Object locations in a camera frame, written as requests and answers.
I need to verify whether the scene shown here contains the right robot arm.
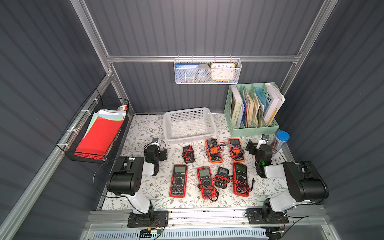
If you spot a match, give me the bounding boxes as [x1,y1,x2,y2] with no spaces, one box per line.
[246,138,330,218]

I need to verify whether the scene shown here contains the white plastic perforated basket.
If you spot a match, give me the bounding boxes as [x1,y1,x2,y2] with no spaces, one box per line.
[163,108,218,144]

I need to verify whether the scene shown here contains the blue box in wall basket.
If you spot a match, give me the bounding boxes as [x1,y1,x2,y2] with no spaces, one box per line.
[174,63,199,84]

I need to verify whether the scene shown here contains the small black multimeter front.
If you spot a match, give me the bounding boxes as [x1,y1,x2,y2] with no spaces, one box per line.
[213,167,230,189]

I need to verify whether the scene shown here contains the red multimeter with wound leads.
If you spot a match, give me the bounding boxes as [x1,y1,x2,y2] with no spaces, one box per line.
[197,167,220,203]

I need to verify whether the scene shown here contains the blue lid clear jar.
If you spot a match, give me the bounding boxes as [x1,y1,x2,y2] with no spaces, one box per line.
[271,131,290,152]

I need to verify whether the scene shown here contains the yellow white alarm clock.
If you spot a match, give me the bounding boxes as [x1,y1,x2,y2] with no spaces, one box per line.
[211,63,236,82]

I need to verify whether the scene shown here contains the black wire side basket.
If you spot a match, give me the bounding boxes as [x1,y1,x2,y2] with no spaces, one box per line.
[57,90,130,164]

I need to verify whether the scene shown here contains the white wire wall basket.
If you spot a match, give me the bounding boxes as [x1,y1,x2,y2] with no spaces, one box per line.
[174,57,243,85]

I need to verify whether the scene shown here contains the red paper folder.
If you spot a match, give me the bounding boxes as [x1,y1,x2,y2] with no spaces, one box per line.
[75,113,124,160]

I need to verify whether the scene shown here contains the green desk file organizer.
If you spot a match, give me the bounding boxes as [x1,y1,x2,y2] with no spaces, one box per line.
[225,83,279,137]

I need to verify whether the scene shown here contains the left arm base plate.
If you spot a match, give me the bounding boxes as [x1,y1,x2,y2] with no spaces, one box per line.
[127,211,169,228]

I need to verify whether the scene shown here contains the small black multimeter back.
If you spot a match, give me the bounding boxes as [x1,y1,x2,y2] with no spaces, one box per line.
[182,145,195,164]

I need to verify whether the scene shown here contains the small black multimeter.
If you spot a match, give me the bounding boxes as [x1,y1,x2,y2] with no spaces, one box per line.
[182,145,195,164]
[213,167,230,189]

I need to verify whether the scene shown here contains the white book in organizer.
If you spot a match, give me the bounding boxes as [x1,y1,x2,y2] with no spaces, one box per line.
[264,83,286,126]

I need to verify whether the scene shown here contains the grey tape roll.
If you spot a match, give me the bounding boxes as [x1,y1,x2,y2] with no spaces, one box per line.
[195,64,211,83]

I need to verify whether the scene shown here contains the orange multimeter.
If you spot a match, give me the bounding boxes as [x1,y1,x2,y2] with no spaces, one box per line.
[229,138,245,163]
[205,139,223,164]

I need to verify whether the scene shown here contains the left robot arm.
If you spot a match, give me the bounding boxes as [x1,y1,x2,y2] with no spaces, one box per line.
[106,138,168,218]

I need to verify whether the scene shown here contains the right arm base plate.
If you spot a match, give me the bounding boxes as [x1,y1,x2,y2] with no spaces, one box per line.
[245,208,289,225]

